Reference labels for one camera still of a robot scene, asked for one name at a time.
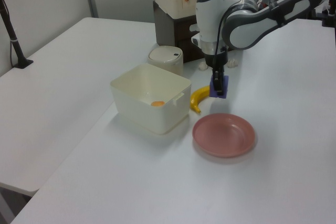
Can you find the purple cube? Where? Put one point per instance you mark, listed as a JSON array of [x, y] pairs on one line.
[[225, 87]]

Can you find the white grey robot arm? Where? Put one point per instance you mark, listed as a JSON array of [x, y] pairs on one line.
[[244, 24]]

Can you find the yellow banana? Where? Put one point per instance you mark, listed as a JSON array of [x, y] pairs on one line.
[[198, 98]]

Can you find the black camera stand with clamp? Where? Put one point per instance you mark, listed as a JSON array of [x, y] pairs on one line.
[[14, 43]]

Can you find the pink plate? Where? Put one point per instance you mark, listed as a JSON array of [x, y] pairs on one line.
[[223, 134]]

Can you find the cream open plastic box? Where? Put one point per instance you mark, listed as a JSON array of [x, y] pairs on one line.
[[157, 119]]

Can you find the black clamp mount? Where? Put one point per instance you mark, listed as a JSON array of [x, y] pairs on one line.
[[328, 15]]

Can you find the small cream trash can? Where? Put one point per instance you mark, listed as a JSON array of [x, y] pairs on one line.
[[165, 57]]

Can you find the small orange piece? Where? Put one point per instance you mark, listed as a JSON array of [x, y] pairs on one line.
[[157, 103]]

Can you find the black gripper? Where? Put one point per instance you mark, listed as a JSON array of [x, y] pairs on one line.
[[216, 57]]

